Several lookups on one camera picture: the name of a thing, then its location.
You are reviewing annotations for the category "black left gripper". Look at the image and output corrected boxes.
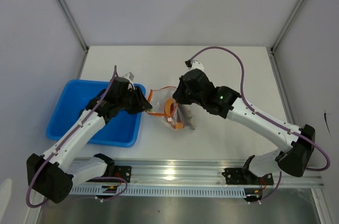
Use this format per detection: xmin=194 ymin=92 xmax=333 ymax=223
xmin=118 ymin=86 xmax=152 ymax=115

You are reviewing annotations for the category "clear zip bag orange zipper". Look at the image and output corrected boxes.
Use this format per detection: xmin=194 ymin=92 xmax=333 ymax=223
xmin=146 ymin=86 xmax=197 ymax=130

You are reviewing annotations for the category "grey toy fish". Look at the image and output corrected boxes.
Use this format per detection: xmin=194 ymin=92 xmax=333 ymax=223
xmin=179 ymin=105 xmax=197 ymax=130

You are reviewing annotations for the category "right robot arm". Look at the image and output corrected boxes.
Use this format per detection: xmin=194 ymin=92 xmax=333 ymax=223
xmin=173 ymin=69 xmax=315 ymax=184

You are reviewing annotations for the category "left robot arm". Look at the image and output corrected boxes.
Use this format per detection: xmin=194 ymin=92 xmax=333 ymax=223
xmin=26 ymin=73 xmax=152 ymax=208

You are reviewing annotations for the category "blue plastic bin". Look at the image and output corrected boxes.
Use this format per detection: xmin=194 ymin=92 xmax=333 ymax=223
xmin=46 ymin=79 xmax=141 ymax=147

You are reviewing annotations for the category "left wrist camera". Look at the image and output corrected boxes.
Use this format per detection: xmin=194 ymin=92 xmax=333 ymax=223
xmin=123 ymin=72 xmax=135 ymax=89

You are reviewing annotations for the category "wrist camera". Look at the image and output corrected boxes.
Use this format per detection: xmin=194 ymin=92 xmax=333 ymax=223
xmin=185 ymin=60 xmax=204 ymax=71
xmin=123 ymin=72 xmax=135 ymax=89

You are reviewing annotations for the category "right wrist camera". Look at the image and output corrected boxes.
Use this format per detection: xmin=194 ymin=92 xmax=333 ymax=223
xmin=185 ymin=60 xmax=204 ymax=71

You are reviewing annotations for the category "aluminium mounting rail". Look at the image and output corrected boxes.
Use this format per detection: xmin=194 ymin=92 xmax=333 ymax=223
xmin=68 ymin=159 xmax=325 ymax=188

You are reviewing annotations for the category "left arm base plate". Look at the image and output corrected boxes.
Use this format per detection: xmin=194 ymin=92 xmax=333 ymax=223
xmin=112 ymin=166 xmax=132 ymax=183

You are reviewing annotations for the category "white slotted cable duct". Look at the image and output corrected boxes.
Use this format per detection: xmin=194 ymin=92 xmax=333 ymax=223
xmin=70 ymin=185 xmax=246 ymax=199

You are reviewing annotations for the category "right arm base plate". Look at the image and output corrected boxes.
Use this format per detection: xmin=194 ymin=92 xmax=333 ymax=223
xmin=221 ymin=167 xmax=274 ymax=185

